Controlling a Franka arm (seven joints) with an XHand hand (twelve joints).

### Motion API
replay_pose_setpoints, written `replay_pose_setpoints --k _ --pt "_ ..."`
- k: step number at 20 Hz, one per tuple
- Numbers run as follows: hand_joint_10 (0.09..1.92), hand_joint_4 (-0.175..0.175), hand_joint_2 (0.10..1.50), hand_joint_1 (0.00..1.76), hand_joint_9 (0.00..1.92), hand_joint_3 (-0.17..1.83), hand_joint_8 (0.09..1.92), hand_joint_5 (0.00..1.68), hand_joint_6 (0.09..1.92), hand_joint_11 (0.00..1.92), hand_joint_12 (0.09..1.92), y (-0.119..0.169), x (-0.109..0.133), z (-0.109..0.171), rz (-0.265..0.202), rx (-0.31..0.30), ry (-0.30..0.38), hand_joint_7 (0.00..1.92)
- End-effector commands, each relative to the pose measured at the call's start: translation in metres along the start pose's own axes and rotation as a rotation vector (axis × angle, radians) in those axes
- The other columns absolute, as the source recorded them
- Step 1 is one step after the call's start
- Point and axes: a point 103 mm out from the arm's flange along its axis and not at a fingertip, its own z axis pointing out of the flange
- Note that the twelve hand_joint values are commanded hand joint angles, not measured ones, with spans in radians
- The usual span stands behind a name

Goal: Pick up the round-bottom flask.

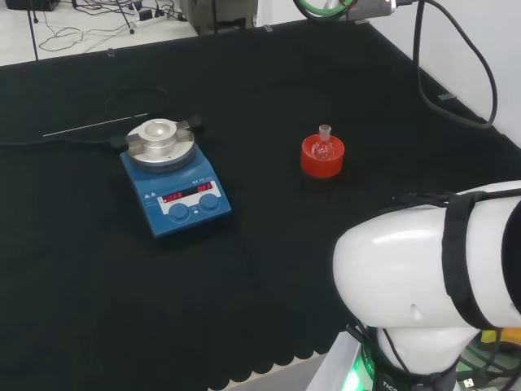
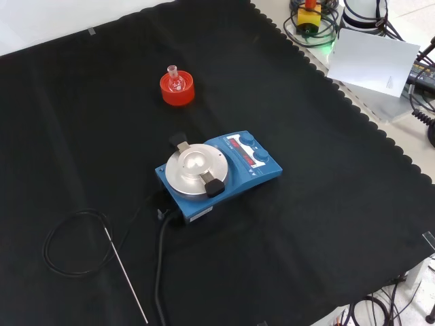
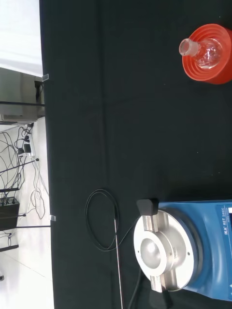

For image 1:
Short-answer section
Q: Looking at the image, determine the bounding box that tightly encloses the red round flask stand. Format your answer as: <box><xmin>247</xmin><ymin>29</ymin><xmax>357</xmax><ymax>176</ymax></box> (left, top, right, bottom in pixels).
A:
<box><xmin>300</xmin><ymin>132</ymin><xmax>346</xmax><ymax>179</ymax></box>

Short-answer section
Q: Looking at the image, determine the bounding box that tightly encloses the clear round-bottom glass flask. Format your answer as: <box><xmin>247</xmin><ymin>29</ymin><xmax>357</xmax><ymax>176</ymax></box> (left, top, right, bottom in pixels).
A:
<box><xmin>311</xmin><ymin>124</ymin><xmax>335</xmax><ymax>160</ymax></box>

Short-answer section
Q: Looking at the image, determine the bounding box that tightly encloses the black bench cloth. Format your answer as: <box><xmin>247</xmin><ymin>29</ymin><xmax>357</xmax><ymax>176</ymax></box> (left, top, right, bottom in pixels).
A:
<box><xmin>0</xmin><ymin>18</ymin><xmax>521</xmax><ymax>391</ymax></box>

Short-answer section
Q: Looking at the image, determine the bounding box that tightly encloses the blue-base heater with steel plate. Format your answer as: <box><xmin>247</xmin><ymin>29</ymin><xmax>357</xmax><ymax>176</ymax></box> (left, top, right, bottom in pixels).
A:
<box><xmin>109</xmin><ymin>116</ymin><xmax>233</xmax><ymax>240</ymax></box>

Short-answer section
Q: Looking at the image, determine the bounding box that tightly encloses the thin steel probe rod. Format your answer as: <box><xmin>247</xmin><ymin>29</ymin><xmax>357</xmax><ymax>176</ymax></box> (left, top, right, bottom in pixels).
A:
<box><xmin>42</xmin><ymin>112</ymin><xmax>150</xmax><ymax>138</ymax></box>

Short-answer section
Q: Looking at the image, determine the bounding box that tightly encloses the grey metal cabinet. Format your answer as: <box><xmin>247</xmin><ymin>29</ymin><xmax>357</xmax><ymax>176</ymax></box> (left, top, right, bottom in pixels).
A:
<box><xmin>180</xmin><ymin>0</ymin><xmax>260</xmax><ymax>38</ymax></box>

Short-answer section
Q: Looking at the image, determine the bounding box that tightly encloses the white power strip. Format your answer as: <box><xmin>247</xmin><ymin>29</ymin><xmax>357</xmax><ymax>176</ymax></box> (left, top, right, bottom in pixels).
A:
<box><xmin>135</xmin><ymin>8</ymin><xmax>197</xmax><ymax>29</ymax></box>

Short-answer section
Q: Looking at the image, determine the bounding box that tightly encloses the black tripod leg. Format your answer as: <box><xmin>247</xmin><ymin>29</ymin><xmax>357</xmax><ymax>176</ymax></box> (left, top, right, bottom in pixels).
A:
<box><xmin>115</xmin><ymin>0</ymin><xmax>138</xmax><ymax>36</ymax></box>

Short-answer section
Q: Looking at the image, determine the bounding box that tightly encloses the thin black stand pole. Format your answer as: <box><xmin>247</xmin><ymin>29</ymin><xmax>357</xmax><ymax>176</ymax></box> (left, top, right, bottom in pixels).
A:
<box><xmin>27</xmin><ymin>0</ymin><xmax>40</xmax><ymax>62</ymax></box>

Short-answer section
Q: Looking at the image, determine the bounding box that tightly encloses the yellow stop button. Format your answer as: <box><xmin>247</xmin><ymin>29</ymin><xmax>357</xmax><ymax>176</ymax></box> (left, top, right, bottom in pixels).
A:
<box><xmin>481</xmin><ymin>327</ymin><xmax>521</xmax><ymax>356</ymax></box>

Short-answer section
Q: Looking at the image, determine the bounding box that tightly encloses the thin black probe cable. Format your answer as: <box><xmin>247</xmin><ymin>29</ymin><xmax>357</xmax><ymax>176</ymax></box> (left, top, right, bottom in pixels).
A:
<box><xmin>104</xmin><ymin>86</ymin><xmax>171</xmax><ymax>120</ymax></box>

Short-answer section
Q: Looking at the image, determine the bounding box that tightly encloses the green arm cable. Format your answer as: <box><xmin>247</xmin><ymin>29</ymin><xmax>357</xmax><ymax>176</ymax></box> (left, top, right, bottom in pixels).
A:
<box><xmin>293</xmin><ymin>0</ymin><xmax>356</xmax><ymax>20</ymax></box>

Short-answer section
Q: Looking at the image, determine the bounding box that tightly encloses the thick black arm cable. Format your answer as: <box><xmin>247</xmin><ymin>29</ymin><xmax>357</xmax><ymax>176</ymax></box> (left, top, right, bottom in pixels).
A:
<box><xmin>412</xmin><ymin>0</ymin><xmax>500</xmax><ymax>130</ymax></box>

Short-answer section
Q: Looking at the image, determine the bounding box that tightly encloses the thick black heater power cable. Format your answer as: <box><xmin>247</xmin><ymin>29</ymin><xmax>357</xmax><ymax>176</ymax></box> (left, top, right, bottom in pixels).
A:
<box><xmin>0</xmin><ymin>137</ymin><xmax>120</xmax><ymax>148</ymax></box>

